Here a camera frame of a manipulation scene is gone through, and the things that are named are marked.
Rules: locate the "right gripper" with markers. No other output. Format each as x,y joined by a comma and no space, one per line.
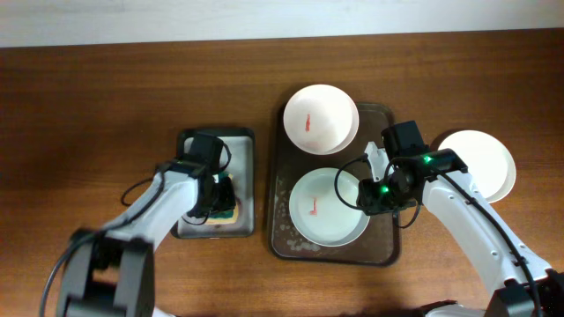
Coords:
366,189

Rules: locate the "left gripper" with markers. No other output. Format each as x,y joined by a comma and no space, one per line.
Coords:
226,199

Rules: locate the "green and yellow sponge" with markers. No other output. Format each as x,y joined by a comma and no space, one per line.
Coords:
229,216

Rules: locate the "white plate with sauce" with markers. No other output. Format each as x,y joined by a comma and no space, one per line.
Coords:
489,162

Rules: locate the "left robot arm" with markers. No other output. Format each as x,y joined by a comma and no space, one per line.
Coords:
110,271

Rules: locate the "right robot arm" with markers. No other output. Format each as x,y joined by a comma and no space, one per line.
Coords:
519,282

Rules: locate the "large brown serving tray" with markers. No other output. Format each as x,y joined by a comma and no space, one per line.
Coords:
378,246

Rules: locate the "small black soapy tray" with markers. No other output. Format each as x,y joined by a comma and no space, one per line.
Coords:
237,159

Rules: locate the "pink rimmed white plate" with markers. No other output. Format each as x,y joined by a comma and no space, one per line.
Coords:
321,119

